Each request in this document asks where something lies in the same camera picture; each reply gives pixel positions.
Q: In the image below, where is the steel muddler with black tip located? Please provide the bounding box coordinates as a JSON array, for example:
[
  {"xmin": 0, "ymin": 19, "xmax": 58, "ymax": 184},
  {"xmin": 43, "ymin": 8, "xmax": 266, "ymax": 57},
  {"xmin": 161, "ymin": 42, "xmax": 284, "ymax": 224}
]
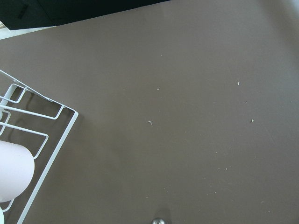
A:
[{"xmin": 151, "ymin": 217, "xmax": 166, "ymax": 224}]

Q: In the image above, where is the black foam block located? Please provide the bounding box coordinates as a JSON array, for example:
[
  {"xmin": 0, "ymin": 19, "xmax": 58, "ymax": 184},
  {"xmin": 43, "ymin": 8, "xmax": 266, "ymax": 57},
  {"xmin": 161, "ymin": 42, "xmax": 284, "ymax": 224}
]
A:
[{"xmin": 0, "ymin": 0, "xmax": 161, "ymax": 30}]

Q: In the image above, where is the white wire cup rack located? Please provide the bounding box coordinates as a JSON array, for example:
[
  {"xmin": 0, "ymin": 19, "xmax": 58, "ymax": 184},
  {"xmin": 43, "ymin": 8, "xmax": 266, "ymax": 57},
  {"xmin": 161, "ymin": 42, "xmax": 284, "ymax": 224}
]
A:
[{"xmin": 0, "ymin": 71, "xmax": 78, "ymax": 224}]

